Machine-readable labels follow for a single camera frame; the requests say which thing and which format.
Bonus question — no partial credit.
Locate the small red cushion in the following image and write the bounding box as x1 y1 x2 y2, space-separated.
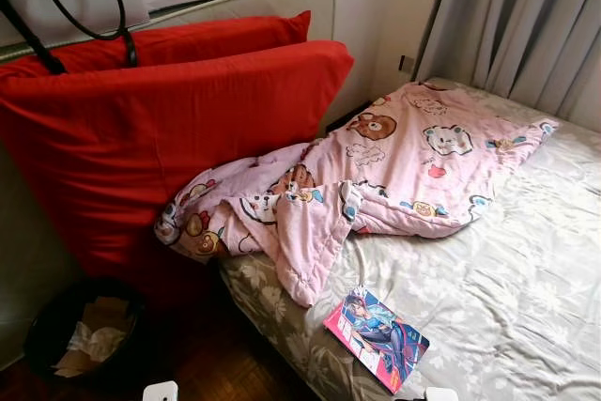
0 11 313 78

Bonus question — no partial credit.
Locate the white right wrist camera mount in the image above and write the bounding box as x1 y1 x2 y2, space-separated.
424 387 460 401

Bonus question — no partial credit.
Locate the pink cartoon bear blanket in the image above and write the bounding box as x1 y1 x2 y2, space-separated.
155 80 560 308

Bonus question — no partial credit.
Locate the large red cushion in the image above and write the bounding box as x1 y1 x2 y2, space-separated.
0 40 355 280

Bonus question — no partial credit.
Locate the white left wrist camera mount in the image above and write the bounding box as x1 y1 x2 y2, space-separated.
143 381 179 401

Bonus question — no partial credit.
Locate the grey curtain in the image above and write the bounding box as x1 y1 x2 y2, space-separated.
415 0 601 120

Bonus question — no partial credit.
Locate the bed with beige floral sheet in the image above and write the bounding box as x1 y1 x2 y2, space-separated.
218 77 601 401

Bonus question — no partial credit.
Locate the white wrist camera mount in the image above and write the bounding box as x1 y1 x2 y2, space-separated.
424 387 460 401
143 381 179 401

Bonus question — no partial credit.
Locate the colourful comic book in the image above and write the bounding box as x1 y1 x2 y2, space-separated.
323 285 431 394

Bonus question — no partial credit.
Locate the green white quilted mattress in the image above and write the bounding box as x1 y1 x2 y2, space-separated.
0 0 336 64

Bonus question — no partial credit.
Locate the black waste basket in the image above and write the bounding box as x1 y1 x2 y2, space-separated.
23 276 146 385

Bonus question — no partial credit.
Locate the crumpled waste paper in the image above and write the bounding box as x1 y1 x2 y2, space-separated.
54 296 132 378

